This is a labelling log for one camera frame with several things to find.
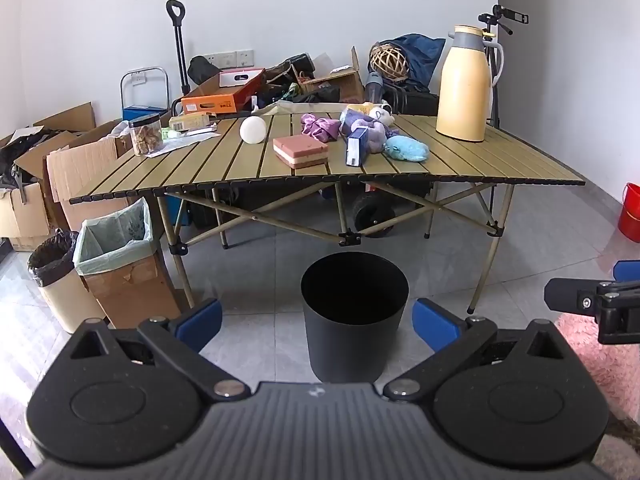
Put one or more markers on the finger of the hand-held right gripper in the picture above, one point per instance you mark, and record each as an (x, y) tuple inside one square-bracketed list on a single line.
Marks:
[(627, 271), (570, 295)]

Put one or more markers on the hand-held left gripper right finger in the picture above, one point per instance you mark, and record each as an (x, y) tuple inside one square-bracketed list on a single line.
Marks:
[(435, 325)]

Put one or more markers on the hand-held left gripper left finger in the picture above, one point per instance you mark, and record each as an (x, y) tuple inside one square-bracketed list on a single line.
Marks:
[(200, 322)]

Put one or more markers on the black trash bin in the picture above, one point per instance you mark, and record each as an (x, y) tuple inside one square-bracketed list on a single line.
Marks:
[(350, 340)]

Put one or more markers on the blue plush toy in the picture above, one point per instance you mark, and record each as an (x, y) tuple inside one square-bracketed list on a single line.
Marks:
[(407, 149)]

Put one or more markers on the blue patterned box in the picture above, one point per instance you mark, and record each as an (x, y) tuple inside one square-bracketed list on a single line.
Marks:
[(356, 147)]

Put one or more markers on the purple plush toy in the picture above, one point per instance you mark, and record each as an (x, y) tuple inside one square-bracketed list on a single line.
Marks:
[(372, 132)]

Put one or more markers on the yellow and white plush toy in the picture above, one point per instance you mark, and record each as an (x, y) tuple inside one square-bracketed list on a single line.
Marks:
[(382, 112)]

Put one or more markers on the yellow thermos jug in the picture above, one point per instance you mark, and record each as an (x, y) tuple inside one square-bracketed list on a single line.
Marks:
[(462, 95)]

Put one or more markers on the red bucket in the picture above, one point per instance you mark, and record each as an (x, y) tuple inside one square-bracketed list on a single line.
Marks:
[(630, 215)]

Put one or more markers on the pink fluffy rug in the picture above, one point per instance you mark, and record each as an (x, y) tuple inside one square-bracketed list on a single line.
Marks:
[(600, 360)]

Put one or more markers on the cardboard bin with green bag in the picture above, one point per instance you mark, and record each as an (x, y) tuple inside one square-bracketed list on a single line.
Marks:
[(135, 285)]

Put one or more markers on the blue plastic crate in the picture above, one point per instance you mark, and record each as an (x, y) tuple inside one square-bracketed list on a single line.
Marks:
[(177, 212)]

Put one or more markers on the black wagon wheel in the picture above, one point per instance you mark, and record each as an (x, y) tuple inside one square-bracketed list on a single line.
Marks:
[(372, 215)]

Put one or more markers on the beige bin with black bag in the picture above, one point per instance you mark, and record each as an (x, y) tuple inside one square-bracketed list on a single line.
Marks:
[(65, 300)]

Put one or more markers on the tan folding table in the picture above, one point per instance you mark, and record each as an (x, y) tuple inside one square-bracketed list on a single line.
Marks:
[(450, 160)]

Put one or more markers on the white paper sheet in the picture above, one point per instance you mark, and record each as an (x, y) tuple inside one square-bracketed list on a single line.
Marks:
[(190, 140)]

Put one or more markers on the glass jar with black lid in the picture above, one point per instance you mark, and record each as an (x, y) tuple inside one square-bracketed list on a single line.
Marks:
[(145, 137)]

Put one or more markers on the pink foam block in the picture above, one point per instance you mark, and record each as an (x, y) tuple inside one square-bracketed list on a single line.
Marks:
[(300, 150)]

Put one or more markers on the white ball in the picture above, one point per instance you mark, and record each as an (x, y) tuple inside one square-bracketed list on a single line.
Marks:
[(252, 130)]

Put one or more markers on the small tan cardboard box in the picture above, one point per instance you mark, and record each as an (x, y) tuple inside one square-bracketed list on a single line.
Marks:
[(187, 121)]

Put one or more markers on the blue storage box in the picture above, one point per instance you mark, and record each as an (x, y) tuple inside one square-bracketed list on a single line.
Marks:
[(142, 112)]

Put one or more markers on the orange cardboard box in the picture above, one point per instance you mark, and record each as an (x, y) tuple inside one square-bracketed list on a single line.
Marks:
[(215, 102)]

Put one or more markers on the black backpack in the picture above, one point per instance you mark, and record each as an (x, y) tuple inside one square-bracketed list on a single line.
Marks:
[(417, 102)]

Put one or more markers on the purple satin cloth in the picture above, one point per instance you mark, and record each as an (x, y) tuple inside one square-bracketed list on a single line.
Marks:
[(320, 127)]

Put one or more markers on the blue grey water bottle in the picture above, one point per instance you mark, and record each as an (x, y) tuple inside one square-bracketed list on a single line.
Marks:
[(374, 87)]

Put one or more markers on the white box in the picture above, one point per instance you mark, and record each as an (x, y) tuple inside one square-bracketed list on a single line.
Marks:
[(240, 77)]

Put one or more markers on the black tripod with phone holder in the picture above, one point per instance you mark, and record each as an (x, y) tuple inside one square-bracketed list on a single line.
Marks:
[(497, 55)]

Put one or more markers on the black bag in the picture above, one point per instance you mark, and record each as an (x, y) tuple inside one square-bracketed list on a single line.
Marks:
[(200, 70)]

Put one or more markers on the brown cardboard box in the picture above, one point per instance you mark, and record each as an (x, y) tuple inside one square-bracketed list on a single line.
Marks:
[(345, 85)]

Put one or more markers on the wicker ball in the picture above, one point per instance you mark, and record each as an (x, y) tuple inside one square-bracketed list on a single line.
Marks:
[(389, 62)]

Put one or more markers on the blue fabric bag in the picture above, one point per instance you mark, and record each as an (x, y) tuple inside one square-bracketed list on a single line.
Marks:
[(425, 55)]

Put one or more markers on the white metal stool frame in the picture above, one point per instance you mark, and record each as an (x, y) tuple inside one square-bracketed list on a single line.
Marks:
[(145, 71)]

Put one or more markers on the wall outlet panel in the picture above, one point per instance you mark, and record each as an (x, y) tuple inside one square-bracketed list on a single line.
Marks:
[(235, 58)]

